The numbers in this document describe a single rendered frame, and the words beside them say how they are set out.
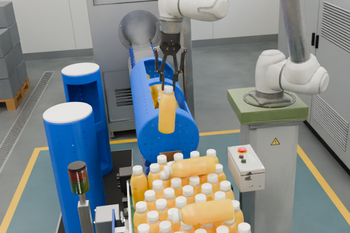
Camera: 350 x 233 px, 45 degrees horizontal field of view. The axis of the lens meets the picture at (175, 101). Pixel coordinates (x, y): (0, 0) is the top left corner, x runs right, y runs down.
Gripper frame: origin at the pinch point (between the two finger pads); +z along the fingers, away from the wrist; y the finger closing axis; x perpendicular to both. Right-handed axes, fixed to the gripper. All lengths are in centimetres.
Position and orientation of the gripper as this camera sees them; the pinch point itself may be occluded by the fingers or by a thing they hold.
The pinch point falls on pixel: (168, 81)
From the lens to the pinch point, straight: 169.9
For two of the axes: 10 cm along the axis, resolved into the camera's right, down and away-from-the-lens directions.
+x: 1.2, 3.4, -9.3
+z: -0.5, 9.4, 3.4
